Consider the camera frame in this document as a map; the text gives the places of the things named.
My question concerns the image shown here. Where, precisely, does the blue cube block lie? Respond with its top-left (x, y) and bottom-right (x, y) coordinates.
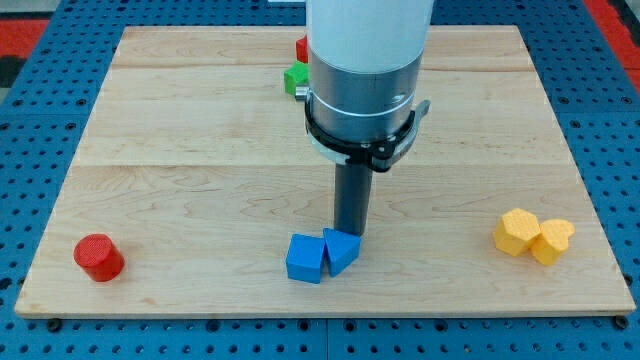
top-left (286, 234), bottom-right (325, 284)

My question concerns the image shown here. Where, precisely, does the wooden board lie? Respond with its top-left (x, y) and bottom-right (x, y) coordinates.
top-left (15, 26), bottom-right (636, 319)

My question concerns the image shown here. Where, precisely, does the dark grey cylindrical pointer tool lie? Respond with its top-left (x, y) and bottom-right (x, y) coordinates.
top-left (333, 164), bottom-right (372, 236)

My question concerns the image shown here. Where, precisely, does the red cylinder block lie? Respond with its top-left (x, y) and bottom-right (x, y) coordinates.
top-left (73, 233), bottom-right (125, 282)

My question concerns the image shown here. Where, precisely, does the green block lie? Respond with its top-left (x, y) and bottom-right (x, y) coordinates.
top-left (283, 61), bottom-right (309, 96)

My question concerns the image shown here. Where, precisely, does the red star block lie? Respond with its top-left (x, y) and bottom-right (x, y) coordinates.
top-left (295, 36), bottom-right (308, 64)

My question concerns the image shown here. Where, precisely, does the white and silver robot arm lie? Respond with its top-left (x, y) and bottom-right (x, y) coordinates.
top-left (305, 0), bottom-right (434, 172)

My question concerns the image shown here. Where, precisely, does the yellow heart block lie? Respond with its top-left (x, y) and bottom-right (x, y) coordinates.
top-left (530, 219), bottom-right (576, 266)

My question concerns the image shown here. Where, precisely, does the yellow hexagon block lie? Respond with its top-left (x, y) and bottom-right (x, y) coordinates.
top-left (492, 208), bottom-right (540, 256)

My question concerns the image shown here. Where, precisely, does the blue triangular block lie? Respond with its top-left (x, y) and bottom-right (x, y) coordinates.
top-left (323, 228), bottom-right (361, 277)

